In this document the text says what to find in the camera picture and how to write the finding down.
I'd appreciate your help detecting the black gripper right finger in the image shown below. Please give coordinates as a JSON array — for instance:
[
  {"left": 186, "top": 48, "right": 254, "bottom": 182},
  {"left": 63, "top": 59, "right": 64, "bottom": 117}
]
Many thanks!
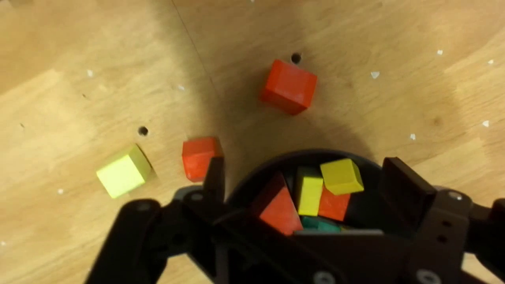
[{"left": 378, "top": 157, "right": 505, "bottom": 284}]

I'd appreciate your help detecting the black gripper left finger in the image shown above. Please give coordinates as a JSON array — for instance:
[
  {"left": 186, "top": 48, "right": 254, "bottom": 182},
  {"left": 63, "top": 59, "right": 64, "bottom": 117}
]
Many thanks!
[{"left": 83, "top": 155, "right": 296, "bottom": 284}]

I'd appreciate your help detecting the pale yellow wooden cube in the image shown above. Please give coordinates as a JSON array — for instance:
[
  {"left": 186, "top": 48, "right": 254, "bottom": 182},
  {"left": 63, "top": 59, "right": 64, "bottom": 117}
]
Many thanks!
[{"left": 94, "top": 143, "right": 158, "bottom": 201}]

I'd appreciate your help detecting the red rounded wooden block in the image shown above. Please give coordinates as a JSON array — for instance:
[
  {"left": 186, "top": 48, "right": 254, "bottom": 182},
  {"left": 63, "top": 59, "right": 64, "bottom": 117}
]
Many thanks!
[{"left": 181, "top": 136, "right": 224, "bottom": 185}]

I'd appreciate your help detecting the red wooden pyramid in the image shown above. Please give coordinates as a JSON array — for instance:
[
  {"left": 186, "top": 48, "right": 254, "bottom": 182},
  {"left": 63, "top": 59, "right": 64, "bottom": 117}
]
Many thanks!
[{"left": 254, "top": 173, "right": 304, "bottom": 239}]

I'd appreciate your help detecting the green wooden cube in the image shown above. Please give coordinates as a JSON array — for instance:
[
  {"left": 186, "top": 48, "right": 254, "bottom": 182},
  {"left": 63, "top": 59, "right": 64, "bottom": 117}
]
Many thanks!
[{"left": 298, "top": 215, "right": 344, "bottom": 234}]

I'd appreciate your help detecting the long yellow wooden block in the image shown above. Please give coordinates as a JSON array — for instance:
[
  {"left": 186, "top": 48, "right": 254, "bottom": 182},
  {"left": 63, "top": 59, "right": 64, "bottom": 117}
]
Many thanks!
[{"left": 295, "top": 176, "right": 325, "bottom": 218}]

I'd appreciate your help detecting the large red wooden block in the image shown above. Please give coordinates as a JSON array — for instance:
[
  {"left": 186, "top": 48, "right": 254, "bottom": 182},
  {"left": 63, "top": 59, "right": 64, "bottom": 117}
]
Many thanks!
[{"left": 259, "top": 59, "right": 319, "bottom": 117}]

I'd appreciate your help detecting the black bowl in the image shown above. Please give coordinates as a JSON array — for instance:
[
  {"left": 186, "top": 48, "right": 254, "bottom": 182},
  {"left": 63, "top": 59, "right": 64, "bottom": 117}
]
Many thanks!
[{"left": 224, "top": 151, "right": 404, "bottom": 237}]

